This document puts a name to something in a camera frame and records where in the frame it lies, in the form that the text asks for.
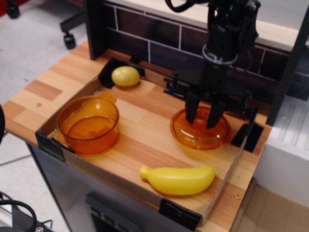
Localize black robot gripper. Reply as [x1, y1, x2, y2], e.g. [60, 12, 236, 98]
[166, 61, 253, 129]

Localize orange transparent pot lid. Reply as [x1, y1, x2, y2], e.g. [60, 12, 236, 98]
[170, 106, 231, 150]

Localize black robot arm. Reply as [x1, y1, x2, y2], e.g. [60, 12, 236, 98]
[172, 0, 261, 129]

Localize orange transparent plastic pot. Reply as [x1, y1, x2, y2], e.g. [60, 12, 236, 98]
[56, 93, 120, 155]

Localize cardboard fence with black tape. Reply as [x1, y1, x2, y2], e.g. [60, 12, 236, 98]
[36, 56, 270, 232]

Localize yellow toy banana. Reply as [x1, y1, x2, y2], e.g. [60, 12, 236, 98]
[140, 165, 215, 196]

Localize yellow toy potato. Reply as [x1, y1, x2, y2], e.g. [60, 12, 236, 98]
[112, 66, 140, 87]

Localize white toy sink unit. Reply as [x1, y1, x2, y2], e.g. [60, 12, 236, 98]
[254, 96, 309, 206]

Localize toy oven control panel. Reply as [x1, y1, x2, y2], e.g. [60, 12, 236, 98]
[84, 193, 143, 232]

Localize black office chair base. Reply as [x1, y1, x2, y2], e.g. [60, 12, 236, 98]
[60, 12, 84, 50]

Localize black vertical post right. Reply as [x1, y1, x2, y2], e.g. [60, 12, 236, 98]
[266, 7, 309, 126]

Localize black vertical post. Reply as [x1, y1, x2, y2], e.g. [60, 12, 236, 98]
[266, 7, 309, 126]
[83, 0, 109, 60]

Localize black vertical post left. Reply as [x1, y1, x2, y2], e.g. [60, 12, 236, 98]
[83, 0, 109, 60]

